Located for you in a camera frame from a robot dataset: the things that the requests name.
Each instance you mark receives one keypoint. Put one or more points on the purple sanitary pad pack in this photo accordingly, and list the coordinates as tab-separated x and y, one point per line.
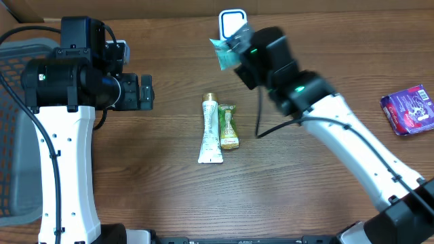
409	111

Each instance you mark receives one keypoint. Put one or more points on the cardboard back panel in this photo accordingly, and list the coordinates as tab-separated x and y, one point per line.
39	10

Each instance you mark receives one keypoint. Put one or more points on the white tube gold cap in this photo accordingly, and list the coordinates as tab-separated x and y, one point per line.
210	151

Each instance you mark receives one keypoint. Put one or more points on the teal wet wipes pack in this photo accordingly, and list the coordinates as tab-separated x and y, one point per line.
227	58

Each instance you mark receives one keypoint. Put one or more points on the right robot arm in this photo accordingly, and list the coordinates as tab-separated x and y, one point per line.
402	197

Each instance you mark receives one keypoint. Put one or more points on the grey plastic basket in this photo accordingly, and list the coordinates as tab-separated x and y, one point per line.
21	193

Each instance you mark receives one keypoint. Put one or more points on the white barcode scanner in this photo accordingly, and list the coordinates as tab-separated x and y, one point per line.
230	21

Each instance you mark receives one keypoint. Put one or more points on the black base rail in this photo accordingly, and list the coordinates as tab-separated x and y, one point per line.
307	239

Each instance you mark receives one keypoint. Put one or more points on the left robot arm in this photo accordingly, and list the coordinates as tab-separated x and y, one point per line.
63	93

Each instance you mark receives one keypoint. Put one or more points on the green gold snack packet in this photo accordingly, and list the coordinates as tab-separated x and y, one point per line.
229	138

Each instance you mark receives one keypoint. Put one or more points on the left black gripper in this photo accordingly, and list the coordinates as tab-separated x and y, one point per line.
132	102

